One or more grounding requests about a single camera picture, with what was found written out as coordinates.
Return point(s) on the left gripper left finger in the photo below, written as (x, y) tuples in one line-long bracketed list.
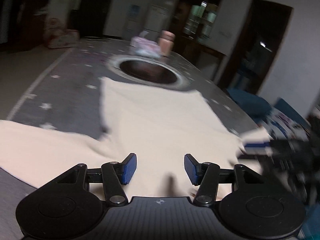
[(115, 175)]

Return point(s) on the round black induction cooker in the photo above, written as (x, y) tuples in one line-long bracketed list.
[(147, 71)]

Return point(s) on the grey star patterned tablecloth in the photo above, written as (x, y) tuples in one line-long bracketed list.
[(66, 98)]

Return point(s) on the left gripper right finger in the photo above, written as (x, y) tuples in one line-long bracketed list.
[(206, 176)]

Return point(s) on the blue covered sofa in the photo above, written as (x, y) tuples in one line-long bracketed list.
[(257, 108)]

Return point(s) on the dark wooden display cabinet right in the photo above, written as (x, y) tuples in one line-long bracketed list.
[(192, 21)]

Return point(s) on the cream white garment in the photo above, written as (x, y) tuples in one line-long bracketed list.
[(159, 125)]

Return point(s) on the tissue pack in plastic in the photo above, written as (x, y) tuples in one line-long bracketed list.
[(141, 46)]

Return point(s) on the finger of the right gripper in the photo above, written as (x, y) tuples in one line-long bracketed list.
[(258, 157), (258, 144)]

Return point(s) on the pink thermos jug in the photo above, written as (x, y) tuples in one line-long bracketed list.
[(166, 42)]

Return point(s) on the colourful patterned cushion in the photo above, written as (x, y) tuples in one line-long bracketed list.
[(280, 126)]

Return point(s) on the pink patterned child seat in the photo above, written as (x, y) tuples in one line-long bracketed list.
[(56, 36)]

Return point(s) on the white refrigerator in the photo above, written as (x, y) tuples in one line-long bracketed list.
[(154, 21)]

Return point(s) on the water dispenser with blue bottle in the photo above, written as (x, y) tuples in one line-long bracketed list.
[(131, 22)]

